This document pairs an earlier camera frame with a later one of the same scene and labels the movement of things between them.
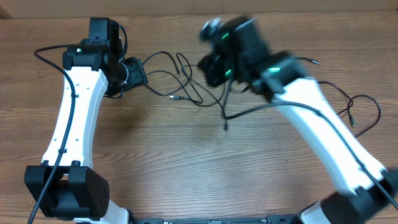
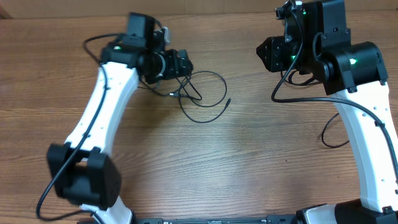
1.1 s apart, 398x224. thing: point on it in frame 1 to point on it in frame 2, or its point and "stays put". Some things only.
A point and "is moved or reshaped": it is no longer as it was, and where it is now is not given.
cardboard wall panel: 56,9 stays put
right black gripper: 214,78 to 271,46
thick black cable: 171,57 is moved or reshaped
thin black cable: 236,114 to 200,98
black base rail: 269,219 stays put
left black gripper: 138,75 to 175,70
